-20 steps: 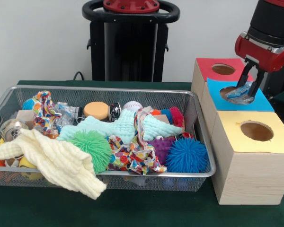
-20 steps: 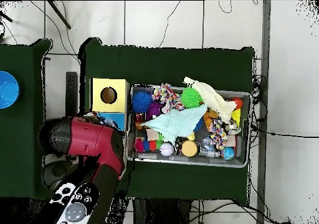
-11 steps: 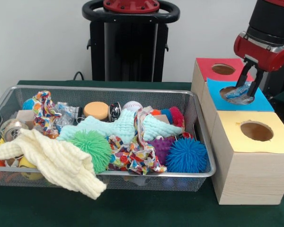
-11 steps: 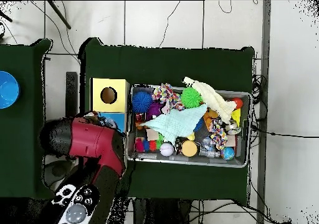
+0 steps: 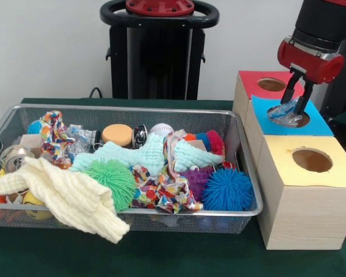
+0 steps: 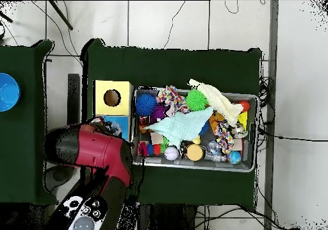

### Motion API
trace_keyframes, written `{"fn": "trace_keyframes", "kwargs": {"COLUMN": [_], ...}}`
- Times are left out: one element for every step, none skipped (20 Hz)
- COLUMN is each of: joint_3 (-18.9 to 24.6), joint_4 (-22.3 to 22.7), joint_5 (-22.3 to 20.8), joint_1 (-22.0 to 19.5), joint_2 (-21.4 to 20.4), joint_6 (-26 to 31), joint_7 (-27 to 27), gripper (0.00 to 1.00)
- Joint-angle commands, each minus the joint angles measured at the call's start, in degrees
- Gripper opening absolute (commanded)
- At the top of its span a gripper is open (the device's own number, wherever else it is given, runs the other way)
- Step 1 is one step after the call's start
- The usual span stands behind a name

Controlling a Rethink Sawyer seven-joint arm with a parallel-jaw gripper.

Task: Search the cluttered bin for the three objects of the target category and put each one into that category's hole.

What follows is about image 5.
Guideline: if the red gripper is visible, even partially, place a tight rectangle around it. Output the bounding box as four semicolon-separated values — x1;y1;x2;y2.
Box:
277;38;345;116

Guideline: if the blue spiky ball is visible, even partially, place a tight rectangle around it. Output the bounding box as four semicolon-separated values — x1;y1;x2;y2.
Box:
202;168;255;212

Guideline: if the crushed silver can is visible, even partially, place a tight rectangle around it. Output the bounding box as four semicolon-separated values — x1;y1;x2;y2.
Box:
132;125;148;149

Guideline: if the mint green cloth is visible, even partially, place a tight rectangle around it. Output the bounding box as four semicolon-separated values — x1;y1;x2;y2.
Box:
71;134;224;177

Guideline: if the shallow clear mesh bin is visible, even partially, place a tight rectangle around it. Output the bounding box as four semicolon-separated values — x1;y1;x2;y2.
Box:
0;104;263;233

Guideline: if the wooden box with three holes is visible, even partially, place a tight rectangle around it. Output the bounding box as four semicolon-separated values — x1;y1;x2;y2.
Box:
232;70;346;250

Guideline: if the red spiky toy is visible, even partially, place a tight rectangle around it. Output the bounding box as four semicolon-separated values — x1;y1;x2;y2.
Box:
205;130;225;156

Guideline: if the purple spiky ball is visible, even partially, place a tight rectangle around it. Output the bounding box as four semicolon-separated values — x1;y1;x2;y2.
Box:
180;166;213;201

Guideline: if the pale pink ball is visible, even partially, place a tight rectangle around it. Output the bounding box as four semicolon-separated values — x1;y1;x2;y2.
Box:
149;123;175;137

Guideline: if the colourful patterned cloth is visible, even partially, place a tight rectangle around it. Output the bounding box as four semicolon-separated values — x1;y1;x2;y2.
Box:
130;136;204;214
39;111;76;169

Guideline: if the tan round bun toy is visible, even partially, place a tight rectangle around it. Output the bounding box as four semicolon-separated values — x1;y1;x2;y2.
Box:
101;123;133;148

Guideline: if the green spiky ball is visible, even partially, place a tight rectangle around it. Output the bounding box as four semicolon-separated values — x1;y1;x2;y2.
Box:
82;159;137;212

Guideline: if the pale yellow cloth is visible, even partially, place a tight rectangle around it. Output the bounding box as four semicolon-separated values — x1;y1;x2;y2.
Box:
0;156;130;244

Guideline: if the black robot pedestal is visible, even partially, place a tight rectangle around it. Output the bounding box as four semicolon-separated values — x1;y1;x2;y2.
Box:
100;0;220;100

